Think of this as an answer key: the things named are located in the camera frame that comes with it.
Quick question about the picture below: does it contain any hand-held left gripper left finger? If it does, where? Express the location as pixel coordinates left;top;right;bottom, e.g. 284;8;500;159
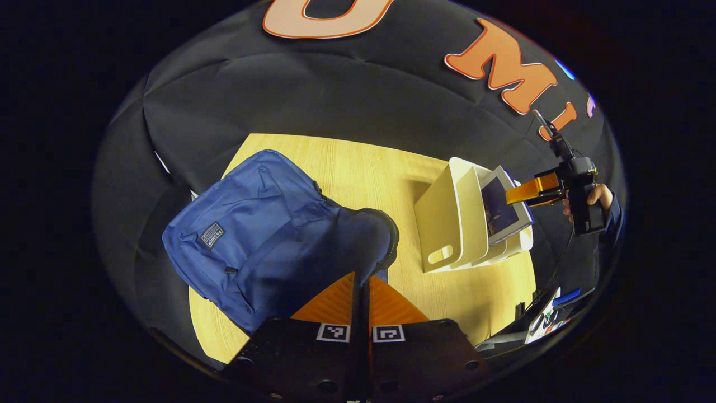
221;271;363;403

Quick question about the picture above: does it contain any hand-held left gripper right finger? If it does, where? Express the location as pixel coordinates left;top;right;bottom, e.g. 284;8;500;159
362;274;494;403

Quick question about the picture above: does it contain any blue cover book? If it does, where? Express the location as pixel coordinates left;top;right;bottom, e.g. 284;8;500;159
480;166;533;246

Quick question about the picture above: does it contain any white bookshelf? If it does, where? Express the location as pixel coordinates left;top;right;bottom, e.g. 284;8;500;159
414;157;535;274

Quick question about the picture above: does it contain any blue schoolbag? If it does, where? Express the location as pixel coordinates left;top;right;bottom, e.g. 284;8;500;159
161;148;401;335

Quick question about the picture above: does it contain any white printed box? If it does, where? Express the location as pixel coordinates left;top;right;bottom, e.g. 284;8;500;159
525;287;562;343

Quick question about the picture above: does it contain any thin black cable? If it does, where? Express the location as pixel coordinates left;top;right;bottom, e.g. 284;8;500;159
536;228;578;304

